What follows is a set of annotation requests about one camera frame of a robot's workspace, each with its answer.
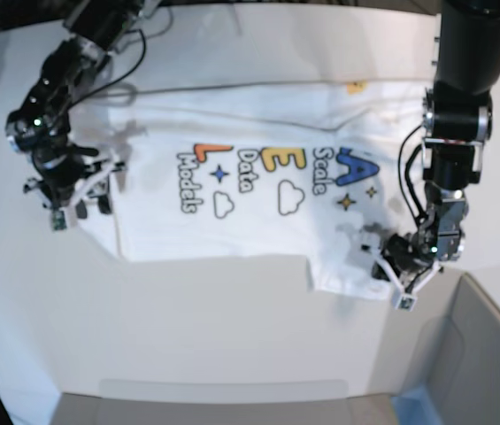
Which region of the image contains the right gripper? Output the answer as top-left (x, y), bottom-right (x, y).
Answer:
top-left (23, 148), bottom-right (127, 220)

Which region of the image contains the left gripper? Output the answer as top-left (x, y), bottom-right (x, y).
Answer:
top-left (360, 232), bottom-right (443, 304)

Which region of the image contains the white printed t-shirt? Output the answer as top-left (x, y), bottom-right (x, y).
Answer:
top-left (71, 81), bottom-right (426, 300)

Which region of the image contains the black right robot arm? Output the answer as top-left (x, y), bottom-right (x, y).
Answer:
top-left (4, 1), bottom-right (158, 230)

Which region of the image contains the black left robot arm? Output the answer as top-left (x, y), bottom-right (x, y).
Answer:
top-left (361, 1), bottom-right (500, 312)

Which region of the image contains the grey partition panel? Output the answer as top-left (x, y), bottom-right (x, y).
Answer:
top-left (371, 269), bottom-right (500, 425)

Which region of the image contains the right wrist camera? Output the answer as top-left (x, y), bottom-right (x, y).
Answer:
top-left (50, 209), bottom-right (67, 232)

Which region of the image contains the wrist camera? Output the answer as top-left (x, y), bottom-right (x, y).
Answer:
top-left (392, 293), bottom-right (417, 312)
top-left (50, 209), bottom-right (67, 232)

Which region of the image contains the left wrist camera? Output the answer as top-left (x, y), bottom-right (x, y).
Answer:
top-left (392, 293), bottom-right (417, 312)

